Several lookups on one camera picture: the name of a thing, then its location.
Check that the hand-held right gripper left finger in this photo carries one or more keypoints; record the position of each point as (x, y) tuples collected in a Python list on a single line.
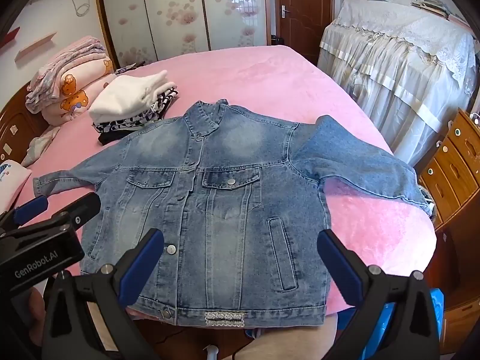
[(144, 266)]

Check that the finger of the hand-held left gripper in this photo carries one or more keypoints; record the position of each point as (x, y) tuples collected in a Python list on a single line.
[(80, 208), (32, 210)]

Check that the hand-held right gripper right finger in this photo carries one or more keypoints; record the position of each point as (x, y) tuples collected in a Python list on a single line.
[(339, 268)]

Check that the blue denim jacket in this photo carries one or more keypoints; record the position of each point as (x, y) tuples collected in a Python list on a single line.
[(225, 232)]

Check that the white printed pillow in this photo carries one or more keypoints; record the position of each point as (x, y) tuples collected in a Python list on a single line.
[(11, 183)]

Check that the small pale checked cloth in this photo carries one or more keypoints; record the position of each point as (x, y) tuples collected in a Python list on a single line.
[(39, 146)]

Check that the black folded garment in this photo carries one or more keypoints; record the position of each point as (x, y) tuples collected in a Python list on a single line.
[(112, 137)]

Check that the wooden headboard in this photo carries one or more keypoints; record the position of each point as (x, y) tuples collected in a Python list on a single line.
[(18, 127)]

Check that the blue plastic bag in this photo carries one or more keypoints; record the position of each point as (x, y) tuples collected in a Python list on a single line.
[(437, 307)]

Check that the pink bear print quilt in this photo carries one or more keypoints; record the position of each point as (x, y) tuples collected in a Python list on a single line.
[(75, 97)]

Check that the white folded garment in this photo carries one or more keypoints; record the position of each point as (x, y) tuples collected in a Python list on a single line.
[(127, 97)]

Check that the black white patterned garment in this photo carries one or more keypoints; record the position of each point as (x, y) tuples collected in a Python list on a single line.
[(163, 103)]

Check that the wooden drawer cabinet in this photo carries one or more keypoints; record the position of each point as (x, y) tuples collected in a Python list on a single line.
[(450, 172)]

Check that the pink bed blanket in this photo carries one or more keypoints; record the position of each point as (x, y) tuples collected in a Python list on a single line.
[(262, 82)]

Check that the white lace covered furniture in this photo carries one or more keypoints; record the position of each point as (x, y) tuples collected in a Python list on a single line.
[(393, 63)]

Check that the floral sliding door wardrobe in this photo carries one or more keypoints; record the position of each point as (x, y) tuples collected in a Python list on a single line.
[(168, 15)]

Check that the small black bin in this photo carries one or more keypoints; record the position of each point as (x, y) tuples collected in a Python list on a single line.
[(277, 39)]

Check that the brown wooden door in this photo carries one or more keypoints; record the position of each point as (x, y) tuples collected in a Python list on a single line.
[(303, 26)]

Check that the stack of books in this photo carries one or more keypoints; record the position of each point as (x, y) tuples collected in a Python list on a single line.
[(431, 6)]

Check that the pink wall shelf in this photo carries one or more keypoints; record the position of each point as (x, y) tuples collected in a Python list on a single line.
[(35, 48)]

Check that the red wall shelf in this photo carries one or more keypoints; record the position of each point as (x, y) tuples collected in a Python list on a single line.
[(9, 39)]

